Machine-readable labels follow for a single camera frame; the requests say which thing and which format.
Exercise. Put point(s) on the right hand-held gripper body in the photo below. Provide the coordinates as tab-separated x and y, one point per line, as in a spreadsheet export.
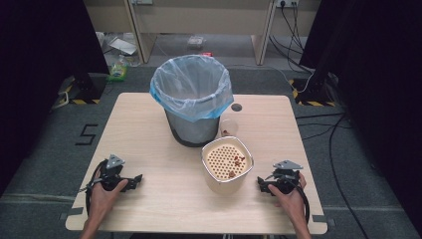
287	181

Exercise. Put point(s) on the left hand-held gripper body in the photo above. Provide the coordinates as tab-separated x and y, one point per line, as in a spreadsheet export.
111	172

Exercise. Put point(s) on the person's right hand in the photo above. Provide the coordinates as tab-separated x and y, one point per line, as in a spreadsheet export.
293	202

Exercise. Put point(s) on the person's left hand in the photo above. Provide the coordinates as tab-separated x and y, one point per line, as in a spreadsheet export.
101	199

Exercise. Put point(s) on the brown food scraps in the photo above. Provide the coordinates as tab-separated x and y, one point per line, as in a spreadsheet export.
239	160
231	173

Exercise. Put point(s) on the cream container with metal rim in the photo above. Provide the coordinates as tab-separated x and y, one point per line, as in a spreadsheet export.
225	186

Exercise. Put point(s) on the cream perforated strainer insert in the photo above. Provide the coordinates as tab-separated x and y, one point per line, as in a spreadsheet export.
220	162

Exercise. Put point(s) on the small clear cup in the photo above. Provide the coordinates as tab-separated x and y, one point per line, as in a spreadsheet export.
229	126

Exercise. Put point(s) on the grey trash bin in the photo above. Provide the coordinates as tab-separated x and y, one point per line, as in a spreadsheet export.
194	131

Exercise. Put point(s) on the yellow black hazard tape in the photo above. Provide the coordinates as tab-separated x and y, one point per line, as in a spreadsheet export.
79	101
313	103

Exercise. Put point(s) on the round grey table grommet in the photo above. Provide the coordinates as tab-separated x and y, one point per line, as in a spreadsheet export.
236	107

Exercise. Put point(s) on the black stand base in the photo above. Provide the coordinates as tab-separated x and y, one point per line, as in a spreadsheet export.
315	87
89	87

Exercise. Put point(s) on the green packet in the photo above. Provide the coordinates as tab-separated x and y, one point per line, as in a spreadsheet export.
117	72

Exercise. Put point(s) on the blue clear plastic bin liner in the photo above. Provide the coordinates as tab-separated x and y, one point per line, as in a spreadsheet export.
192	83

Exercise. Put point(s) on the clear plastic bag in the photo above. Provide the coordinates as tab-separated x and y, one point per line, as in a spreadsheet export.
121	46

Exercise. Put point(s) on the black curtain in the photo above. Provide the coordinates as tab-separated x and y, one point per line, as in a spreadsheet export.
36	66
381	83

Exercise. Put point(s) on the small red item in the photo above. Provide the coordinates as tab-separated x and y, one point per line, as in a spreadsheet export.
206	54

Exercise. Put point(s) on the small clear packet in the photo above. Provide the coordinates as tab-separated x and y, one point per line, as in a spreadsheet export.
195	42

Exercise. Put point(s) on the beige desk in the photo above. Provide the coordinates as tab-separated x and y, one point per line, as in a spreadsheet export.
199	16

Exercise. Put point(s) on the white wall socket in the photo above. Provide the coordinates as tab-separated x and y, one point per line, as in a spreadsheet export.
287	2

